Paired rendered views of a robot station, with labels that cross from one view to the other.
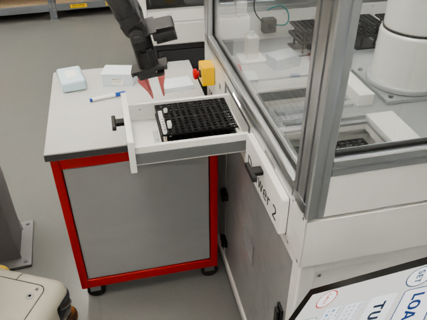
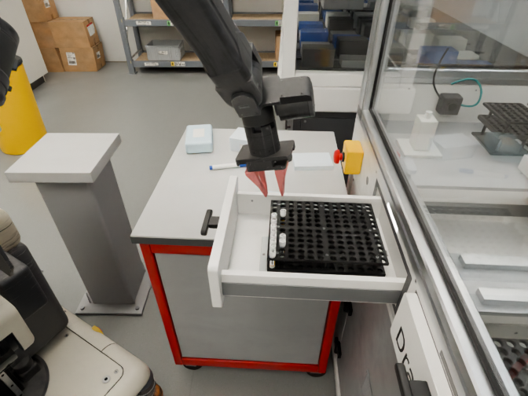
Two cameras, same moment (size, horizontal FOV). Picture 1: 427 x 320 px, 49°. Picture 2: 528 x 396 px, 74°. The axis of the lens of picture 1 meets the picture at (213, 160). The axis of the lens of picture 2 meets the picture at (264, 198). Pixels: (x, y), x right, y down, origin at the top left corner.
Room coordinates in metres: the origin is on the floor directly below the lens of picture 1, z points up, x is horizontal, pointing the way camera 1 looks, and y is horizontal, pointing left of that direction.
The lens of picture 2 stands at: (0.68, 0.03, 1.38)
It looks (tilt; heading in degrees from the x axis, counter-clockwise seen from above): 37 degrees down; 16
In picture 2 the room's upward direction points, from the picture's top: straight up
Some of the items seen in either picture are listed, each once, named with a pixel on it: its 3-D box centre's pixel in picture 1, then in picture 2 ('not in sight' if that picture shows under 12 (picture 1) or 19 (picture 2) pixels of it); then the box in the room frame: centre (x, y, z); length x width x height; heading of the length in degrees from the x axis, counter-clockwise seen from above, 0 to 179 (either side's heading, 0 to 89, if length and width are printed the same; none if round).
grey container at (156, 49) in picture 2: not in sight; (166, 49); (4.67, 2.41, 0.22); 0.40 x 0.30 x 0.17; 106
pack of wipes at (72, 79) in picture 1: (71, 79); (199, 138); (1.71, 0.57, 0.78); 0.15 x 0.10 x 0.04; 23
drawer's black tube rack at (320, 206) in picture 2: (194, 124); (322, 240); (1.22, 0.06, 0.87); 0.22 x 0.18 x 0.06; 103
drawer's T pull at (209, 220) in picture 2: (117, 122); (212, 221); (1.17, 0.28, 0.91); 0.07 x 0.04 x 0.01; 13
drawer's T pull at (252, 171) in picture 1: (255, 171); (415, 392); (0.94, -0.10, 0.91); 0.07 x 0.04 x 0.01; 13
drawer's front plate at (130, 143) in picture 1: (128, 130); (226, 234); (1.18, 0.25, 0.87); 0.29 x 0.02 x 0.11; 13
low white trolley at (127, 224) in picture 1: (138, 178); (254, 254); (1.58, 0.32, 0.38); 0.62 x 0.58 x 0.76; 13
